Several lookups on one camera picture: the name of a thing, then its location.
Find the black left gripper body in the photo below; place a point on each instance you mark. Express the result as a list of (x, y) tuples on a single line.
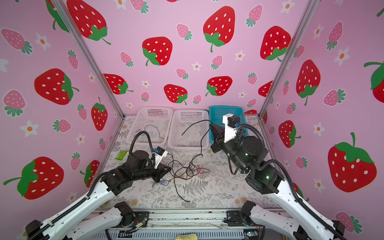
[(151, 172)]

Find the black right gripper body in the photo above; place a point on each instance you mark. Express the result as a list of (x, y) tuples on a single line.
[(233, 151)]

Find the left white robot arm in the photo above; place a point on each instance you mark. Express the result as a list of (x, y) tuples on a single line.
[(71, 223)]

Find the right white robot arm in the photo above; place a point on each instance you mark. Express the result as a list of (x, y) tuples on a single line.
[(271, 179)]

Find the teal plastic basket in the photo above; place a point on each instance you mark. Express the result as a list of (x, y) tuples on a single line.
[(216, 114)]

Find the middle white plastic basket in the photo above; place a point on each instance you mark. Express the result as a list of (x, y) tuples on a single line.
[(189, 130)]

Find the white plastic basket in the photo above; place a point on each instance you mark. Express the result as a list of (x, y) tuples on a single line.
[(156, 121), (189, 130)]

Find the green small packet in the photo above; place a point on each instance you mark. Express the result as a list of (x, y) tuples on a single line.
[(122, 155)]

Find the left white plastic basket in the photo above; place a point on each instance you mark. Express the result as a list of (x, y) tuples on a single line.
[(156, 121)]

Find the gold foil object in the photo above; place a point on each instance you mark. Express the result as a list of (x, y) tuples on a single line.
[(187, 237)]

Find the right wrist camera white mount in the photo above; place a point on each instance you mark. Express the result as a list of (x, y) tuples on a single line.
[(231, 123)]

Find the aluminium front rail base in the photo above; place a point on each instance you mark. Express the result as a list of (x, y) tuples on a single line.
[(168, 224)]

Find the aluminium corner post right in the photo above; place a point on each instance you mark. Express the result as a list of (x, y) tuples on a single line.
[(307, 16)]

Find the aluminium corner post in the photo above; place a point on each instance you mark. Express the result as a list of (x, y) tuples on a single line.
[(78, 38), (307, 16)]

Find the aluminium corner post left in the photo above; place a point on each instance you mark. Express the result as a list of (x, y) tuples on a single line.
[(78, 38)]

